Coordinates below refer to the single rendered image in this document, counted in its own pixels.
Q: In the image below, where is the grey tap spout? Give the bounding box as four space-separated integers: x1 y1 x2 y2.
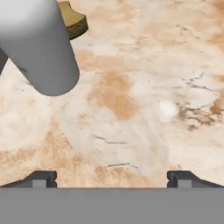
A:
0 0 81 97

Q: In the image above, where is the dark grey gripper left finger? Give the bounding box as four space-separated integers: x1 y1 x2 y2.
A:
1 170 58 189

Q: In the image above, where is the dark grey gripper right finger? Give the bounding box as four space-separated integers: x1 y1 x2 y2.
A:
166 170 224 189

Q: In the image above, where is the olive green sponge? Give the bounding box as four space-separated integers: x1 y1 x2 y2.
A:
57 0 89 41

